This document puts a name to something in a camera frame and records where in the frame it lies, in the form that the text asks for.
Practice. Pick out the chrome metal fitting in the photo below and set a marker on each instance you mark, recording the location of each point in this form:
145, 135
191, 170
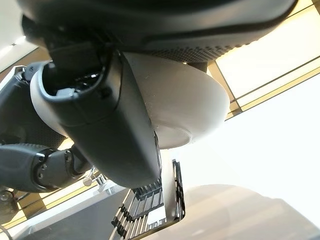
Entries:
96, 180

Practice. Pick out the grey dishwasher door panel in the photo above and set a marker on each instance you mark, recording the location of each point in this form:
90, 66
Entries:
75, 217

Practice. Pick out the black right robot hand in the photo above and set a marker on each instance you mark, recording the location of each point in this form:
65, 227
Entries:
105, 140

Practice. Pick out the white round plate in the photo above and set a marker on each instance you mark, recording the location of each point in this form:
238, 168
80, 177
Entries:
245, 215

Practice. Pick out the white ceramic bowl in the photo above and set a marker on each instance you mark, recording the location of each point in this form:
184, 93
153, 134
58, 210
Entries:
180, 100

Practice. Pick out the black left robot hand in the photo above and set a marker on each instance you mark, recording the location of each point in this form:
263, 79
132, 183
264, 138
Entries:
22, 165

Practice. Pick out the grey dishwasher rack with tines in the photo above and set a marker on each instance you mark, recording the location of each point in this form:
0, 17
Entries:
147, 200

